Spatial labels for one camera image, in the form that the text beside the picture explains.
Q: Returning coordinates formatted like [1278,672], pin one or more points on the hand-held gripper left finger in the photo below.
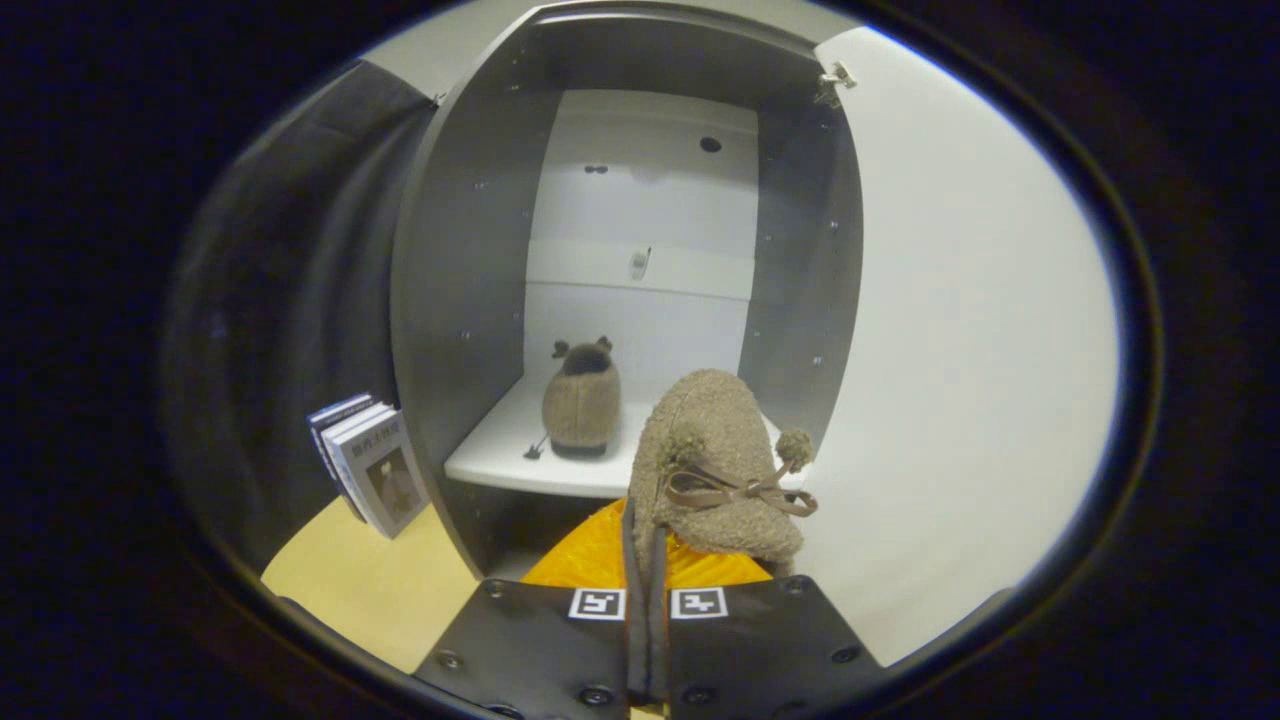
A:
[632,570]

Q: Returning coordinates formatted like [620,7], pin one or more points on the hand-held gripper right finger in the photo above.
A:
[760,640]

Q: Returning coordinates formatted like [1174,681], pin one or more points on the fuzzy brown shoe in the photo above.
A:
[710,430]
[582,400]

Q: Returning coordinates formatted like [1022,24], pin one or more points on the dark grey shoe cabinet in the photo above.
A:
[460,300]

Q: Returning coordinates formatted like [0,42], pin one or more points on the grey portrait cover book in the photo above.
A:
[385,480]

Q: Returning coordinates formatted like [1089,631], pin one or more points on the dark blue cover book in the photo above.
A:
[322,425]

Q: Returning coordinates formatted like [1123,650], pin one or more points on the black backdrop cloth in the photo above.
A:
[280,280]

